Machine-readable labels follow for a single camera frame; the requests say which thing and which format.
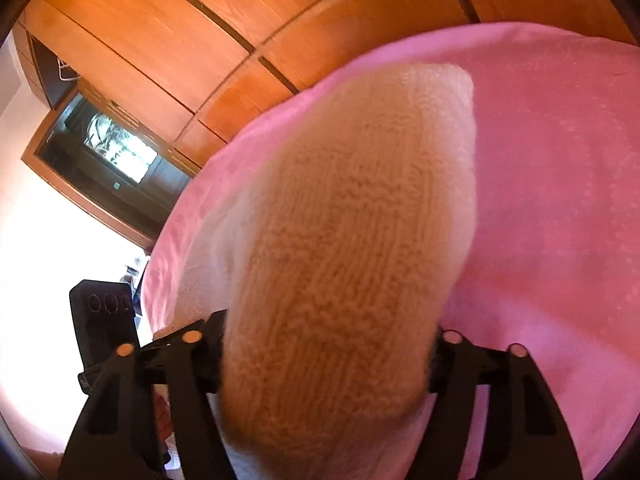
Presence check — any dark wood-framed mirror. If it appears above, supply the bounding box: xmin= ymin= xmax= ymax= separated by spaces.
xmin=22 ymin=87 xmax=198 ymax=252

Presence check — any wooden panelled wardrobe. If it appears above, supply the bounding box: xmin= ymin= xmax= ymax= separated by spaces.
xmin=6 ymin=0 xmax=639 ymax=174

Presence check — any pink bedspread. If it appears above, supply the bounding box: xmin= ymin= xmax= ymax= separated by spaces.
xmin=142 ymin=22 xmax=639 ymax=479

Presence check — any white knitted sweater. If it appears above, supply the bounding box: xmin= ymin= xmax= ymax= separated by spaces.
xmin=167 ymin=64 xmax=476 ymax=479

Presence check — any left hand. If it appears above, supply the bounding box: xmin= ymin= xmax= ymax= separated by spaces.
xmin=153 ymin=393 xmax=174 ymax=441

